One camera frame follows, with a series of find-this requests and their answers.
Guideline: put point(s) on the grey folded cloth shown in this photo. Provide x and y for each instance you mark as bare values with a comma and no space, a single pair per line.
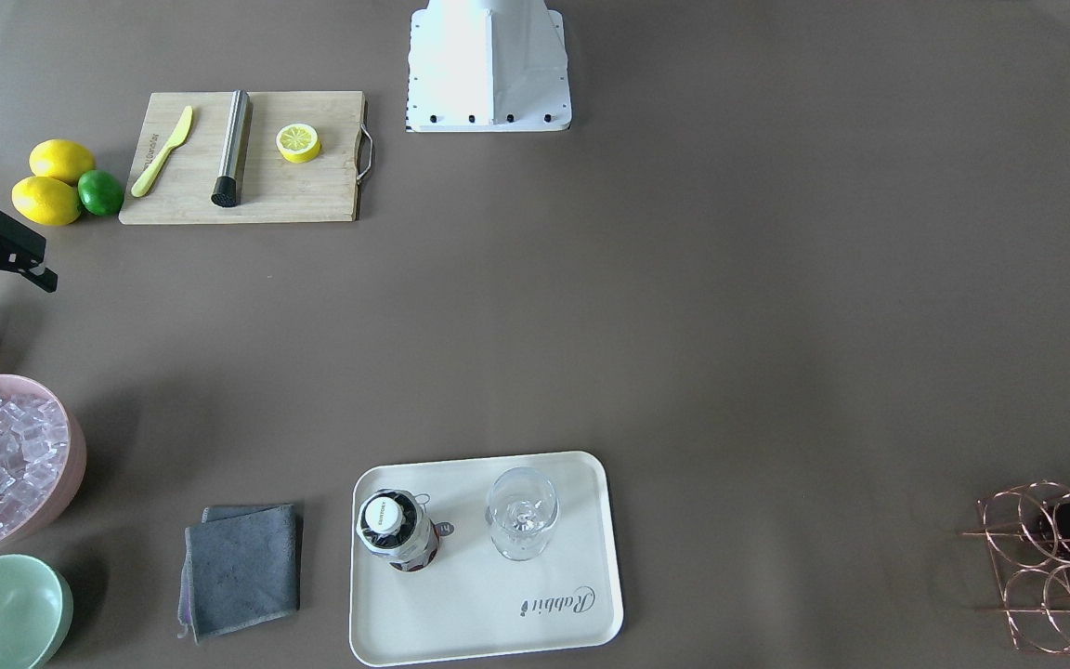
241,568

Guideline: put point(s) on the yellow lemon lower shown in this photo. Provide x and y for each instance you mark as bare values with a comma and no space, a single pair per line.
46,201

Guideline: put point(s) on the cream rabbit tray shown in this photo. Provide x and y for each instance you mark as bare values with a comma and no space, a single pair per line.
471,602

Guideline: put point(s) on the green ceramic bowl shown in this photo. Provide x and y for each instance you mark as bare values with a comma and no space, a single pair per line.
36,610

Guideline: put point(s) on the yellow lemon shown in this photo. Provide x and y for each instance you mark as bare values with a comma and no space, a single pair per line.
62,159
46,201

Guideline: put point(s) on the yellow plastic knife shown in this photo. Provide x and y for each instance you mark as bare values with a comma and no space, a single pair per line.
176,139

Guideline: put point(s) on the tea bottle front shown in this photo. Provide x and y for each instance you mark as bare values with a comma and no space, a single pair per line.
393,526

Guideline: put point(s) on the copper wire bottle basket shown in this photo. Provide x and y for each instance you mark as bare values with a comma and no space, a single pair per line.
1033,587

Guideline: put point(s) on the clear wine glass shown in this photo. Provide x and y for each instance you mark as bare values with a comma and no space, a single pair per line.
522,511

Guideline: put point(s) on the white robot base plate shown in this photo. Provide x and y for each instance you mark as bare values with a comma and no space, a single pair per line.
487,67

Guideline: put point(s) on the pink bowl of ice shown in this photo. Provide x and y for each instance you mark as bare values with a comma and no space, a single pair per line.
42,457

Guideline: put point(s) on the green lime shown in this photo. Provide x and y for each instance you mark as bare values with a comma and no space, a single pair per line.
100,193

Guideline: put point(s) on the yellow lemon upper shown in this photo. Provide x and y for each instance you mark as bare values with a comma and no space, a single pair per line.
62,159

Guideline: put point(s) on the half lemon slice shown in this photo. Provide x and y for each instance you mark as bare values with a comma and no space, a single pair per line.
298,143

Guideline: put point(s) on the bamboo cutting board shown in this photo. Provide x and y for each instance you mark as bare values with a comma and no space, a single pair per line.
270,189

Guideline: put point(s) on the steel muddler black tip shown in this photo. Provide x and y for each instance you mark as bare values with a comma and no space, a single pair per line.
227,182

